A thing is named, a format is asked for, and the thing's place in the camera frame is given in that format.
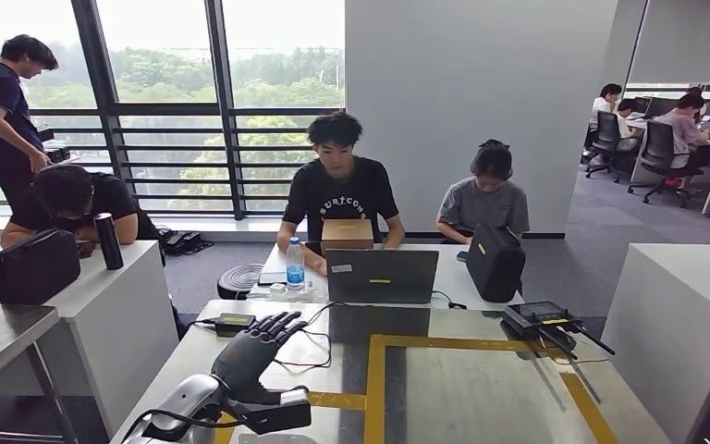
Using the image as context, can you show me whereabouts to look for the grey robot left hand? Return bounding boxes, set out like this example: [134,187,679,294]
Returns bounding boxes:
[211,311,309,407]

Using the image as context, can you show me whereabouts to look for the black round ribbed stool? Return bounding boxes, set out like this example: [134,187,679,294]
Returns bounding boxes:
[216,263,265,302]

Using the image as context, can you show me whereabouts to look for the clear water bottle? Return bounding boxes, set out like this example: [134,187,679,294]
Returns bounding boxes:
[286,237,306,290]

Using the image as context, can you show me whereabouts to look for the black chargers pile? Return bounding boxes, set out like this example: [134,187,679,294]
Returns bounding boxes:
[157,227,215,257]

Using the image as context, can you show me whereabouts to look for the grey laptop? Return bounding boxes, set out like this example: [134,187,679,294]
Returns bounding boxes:
[325,248,441,306]

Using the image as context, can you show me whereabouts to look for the small cardboard box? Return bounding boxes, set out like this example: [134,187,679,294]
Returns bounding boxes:
[321,218,375,253]

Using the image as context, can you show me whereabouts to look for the black tumbler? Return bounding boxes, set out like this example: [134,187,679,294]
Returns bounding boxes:
[92,212,125,271]

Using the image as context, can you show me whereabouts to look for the person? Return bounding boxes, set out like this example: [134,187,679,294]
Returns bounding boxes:
[613,99,641,154]
[655,92,710,188]
[0,34,60,210]
[0,164,160,250]
[276,111,407,277]
[587,82,624,133]
[435,139,531,245]

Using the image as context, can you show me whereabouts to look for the white table with steel legs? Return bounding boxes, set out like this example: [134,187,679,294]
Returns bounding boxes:
[0,304,80,444]

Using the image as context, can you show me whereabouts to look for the dark window railing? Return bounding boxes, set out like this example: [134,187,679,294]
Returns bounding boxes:
[0,0,347,220]

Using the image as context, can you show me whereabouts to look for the black devices on table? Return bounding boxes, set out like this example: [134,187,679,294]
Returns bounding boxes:
[35,125,73,165]

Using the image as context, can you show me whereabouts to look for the black desk gadget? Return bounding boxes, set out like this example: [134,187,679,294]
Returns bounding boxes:
[500,300,617,363]

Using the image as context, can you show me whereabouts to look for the black office chair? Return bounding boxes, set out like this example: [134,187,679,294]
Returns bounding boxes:
[627,120,705,208]
[584,111,633,184]

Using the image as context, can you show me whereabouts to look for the white cabinet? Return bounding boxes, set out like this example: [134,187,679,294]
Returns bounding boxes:
[599,242,710,444]

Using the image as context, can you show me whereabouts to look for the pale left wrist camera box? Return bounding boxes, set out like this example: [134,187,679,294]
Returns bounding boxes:
[232,388,313,437]

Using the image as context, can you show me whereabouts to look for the black charger cable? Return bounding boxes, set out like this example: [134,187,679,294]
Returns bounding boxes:
[186,300,470,370]

